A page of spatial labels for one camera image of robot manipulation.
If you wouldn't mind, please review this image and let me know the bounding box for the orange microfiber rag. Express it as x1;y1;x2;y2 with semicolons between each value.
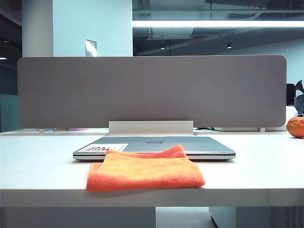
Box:
85;144;206;192

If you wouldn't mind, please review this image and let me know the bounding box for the silver closed laptop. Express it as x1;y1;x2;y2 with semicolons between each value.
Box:
72;136;236;162

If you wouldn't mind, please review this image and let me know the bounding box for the red white laptop sticker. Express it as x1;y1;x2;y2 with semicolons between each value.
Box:
82;143;129;153

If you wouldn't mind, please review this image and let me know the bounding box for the grey fabric desk divider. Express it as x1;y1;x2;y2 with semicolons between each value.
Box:
17;55;287;129

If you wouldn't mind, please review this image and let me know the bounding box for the long linear ceiling light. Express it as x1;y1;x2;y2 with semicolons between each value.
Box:
132;20;304;28

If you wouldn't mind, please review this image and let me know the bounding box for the black computer monitor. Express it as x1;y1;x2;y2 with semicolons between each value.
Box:
286;83;296;106

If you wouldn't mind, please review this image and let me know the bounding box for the orange tangerine fruit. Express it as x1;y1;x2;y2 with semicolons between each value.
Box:
286;116;304;138

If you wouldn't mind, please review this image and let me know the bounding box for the dark blue seated figure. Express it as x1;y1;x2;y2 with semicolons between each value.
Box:
294;80;304;115

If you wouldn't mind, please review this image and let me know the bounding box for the grey vented cabinet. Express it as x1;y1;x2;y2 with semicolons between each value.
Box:
209;206;304;228

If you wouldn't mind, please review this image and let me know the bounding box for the white cable tray cover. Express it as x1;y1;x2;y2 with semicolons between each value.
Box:
108;120;198;136

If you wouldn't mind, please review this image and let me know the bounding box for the framed wall notice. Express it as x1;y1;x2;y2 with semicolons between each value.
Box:
85;39;97;57

